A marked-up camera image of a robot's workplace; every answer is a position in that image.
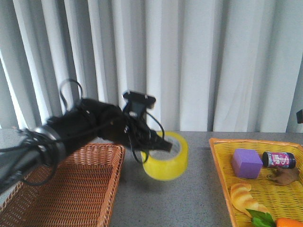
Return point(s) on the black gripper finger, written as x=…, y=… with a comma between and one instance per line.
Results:
x=157, y=142

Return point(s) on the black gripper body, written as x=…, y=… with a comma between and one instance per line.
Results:
x=118, y=127

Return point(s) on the yellow tape roll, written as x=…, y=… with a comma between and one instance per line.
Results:
x=166, y=166

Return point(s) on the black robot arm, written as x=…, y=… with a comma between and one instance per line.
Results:
x=53, y=142

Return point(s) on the brown wicker basket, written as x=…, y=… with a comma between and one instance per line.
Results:
x=80, y=194

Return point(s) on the purple cube block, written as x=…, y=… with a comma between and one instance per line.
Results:
x=246, y=163

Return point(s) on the grey pleated curtain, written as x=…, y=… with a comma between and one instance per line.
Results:
x=213, y=65

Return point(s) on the toy croissant bread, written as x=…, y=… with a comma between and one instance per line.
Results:
x=243, y=201

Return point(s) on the small purple labelled can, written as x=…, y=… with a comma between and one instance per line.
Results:
x=278, y=159

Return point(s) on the green toy leaves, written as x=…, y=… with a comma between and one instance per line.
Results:
x=261, y=219

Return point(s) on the brown toy animal figure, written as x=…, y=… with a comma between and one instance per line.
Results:
x=284, y=176

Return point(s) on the yellow wicker basket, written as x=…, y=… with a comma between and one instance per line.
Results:
x=282, y=201

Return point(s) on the black object at right edge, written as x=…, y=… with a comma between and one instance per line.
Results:
x=299, y=116

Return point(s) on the orange toy carrot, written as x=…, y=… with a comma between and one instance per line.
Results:
x=286, y=222

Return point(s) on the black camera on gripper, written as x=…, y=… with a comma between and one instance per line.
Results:
x=137, y=103

